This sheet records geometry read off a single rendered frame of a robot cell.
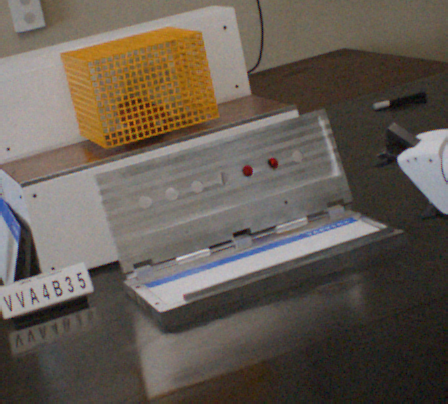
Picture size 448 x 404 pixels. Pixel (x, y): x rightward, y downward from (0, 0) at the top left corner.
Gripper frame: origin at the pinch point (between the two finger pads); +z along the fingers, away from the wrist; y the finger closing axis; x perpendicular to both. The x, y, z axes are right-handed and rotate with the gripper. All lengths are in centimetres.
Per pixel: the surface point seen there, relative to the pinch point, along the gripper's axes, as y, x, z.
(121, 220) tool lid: 17, 15, 61
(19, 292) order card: 20, 34, 68
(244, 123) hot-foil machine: 12, -19, 72
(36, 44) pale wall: 57, -45, 215
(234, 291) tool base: -2.4, 13.9, 43.8
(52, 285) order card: 16, 30, 67
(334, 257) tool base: -10.5, -2.2, 42.7
